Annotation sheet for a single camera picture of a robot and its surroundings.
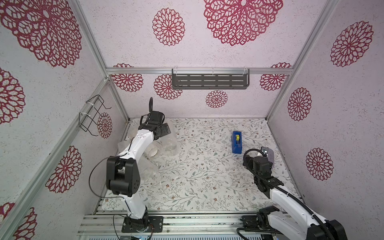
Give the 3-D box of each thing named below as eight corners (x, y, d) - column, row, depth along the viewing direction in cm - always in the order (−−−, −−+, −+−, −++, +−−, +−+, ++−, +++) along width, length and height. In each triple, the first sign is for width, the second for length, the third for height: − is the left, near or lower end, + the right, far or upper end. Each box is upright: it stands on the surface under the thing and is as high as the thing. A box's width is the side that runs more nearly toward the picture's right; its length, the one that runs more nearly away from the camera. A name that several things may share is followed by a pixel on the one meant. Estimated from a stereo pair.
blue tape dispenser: (232, 153, 103) (234, 147, 97) (232, 137, 112) (234, 130, 106) (240, 154, 102) (243, 148, 96) (240, 138, 111) (242, 132, 105)
